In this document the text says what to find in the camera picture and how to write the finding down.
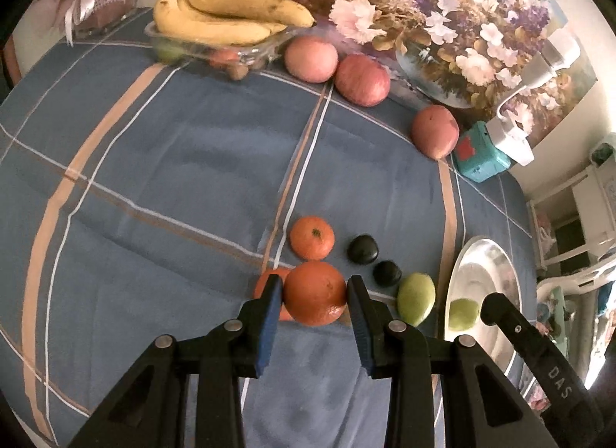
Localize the small orange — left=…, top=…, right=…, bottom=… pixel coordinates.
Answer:
left=253, top=266, right=296, bottom=323

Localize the dark plum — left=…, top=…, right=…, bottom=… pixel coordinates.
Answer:
left=372, top=260, right=402, bottom=287
left=346, top=234, right=379, bottom=265

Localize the large orange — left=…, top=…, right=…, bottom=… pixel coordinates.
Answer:
left=283, top=261, right=347, bottom=327

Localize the orange with green stem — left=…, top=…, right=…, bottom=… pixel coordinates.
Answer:
left=288, top=215, right=335, bottom=261

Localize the green pear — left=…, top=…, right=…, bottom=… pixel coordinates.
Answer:
left=448, top=298, right=480, bottom=332
left=397, top=273, right=437, bottom=327

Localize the green pear on cloth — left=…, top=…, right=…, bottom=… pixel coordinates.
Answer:
left=397, top=273, right=437, bottom=327

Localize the white chair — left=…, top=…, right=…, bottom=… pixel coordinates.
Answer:
left=537, top=254, right=615, bottom=388

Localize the steel bowl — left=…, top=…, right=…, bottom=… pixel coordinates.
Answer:
left=443, top=236, right=522, bottom=374

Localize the blue plaid tablecloth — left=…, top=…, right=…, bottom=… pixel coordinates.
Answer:
left=1, top=10, right=536, bottom=447

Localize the red apple right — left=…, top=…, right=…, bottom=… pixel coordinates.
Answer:
left=410, top=105, right=459, bottom=160

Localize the red apple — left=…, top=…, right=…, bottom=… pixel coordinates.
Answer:
left=334, top=55, right=390, bottom=107
left=410, top=105, right=459, bottom=160

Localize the teal plastic box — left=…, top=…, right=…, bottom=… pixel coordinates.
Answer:
left=453, top=121, right=512, bottom=183

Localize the white shelf rack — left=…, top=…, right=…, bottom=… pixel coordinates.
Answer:
left=528, top=132, right=615, bottom=274

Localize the red apple middle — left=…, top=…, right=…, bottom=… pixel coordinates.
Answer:
left=334, top=55, right=390, bottom=107

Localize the pale pink apple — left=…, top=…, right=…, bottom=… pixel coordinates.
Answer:
left=283, top=36, right=338, bottom=84

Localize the banana bunch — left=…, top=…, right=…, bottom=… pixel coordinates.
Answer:
left=152, top=0, right=315, bottom=49

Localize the flower painting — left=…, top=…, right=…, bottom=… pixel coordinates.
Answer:
left=296, top=0, right=596, bottom=144

